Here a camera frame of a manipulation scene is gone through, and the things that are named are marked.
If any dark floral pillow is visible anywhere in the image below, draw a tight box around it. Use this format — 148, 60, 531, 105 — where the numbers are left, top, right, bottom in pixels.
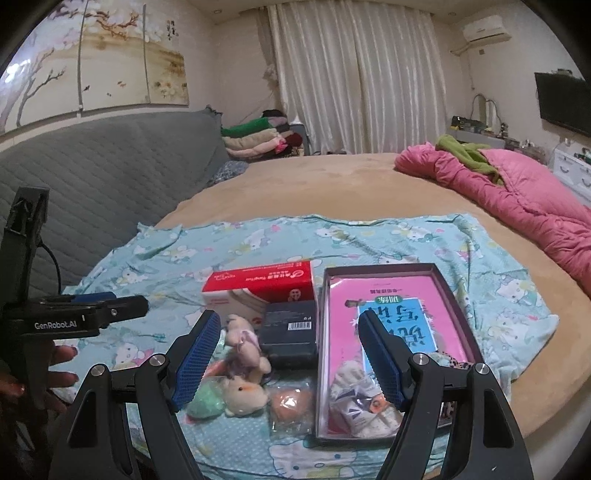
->
207, 160, 249, 187

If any red white tissue box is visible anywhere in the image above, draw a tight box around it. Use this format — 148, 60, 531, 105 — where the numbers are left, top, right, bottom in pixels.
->
201, 260, 315, 329

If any teal cartoon bedsheet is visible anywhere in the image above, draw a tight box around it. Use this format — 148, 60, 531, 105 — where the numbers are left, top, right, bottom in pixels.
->
67, 214, 559, 479

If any green garment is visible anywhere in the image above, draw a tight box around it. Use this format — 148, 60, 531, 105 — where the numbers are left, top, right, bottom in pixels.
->
436, 134, 504, 186

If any dark frame pink tray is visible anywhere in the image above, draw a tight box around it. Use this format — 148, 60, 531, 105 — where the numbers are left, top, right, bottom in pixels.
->
315, 263, 483, 442

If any stack of folded blankets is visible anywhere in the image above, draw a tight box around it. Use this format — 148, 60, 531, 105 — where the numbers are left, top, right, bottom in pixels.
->
221, 109, 310, 162

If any white air conditioner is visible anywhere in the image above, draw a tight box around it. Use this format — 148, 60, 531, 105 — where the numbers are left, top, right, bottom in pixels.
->
462, 15, 511, 44

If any pink blue book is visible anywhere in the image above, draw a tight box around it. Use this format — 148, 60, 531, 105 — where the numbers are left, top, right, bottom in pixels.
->
317, 272, 482, 440

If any cluttered side table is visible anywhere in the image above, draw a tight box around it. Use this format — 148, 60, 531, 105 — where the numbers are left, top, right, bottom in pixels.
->
447, 94, 520, 150

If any blossom wall painting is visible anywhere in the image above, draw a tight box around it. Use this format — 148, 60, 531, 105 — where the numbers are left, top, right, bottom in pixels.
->
1, 1, 189, 133

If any white curtain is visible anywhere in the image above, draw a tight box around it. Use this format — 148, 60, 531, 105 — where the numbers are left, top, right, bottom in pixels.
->
267, 1, 448, 154

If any tan bed blanket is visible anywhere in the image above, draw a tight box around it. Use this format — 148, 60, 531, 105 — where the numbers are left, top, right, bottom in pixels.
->
159, 154, 590, 437

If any person's left hand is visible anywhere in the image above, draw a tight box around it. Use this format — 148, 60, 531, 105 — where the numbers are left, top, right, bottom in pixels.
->
1, 341, 79, 414

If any black cable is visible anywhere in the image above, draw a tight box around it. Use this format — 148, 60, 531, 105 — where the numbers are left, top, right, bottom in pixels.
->
36, 241, 63, 296

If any beige bunny plush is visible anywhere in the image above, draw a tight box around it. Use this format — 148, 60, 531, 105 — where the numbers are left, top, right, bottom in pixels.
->
224, 314, 271, 384

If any green fluffy ball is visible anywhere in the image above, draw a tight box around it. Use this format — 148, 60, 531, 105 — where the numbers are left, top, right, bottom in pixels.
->
185, 377, 225, 420

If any grey quilted headboard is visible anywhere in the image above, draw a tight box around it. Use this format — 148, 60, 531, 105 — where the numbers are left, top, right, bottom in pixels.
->
1, 107, 229, 297

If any dark blue small box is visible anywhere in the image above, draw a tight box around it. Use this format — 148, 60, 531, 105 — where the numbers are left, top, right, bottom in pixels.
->
259, 300, 318, 370

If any black wall television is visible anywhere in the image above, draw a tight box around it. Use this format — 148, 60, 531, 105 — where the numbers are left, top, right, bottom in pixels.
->
535, 72, 591, 137

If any white blue wipes packet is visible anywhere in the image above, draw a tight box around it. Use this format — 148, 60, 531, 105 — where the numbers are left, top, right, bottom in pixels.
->
329, 360, 402, 440

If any white drawer cabinet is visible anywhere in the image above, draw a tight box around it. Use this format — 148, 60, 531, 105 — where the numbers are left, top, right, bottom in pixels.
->
551, 150, 591, 206

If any pink quilt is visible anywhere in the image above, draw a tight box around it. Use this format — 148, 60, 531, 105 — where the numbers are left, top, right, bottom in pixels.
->
394, 143, 590, 293

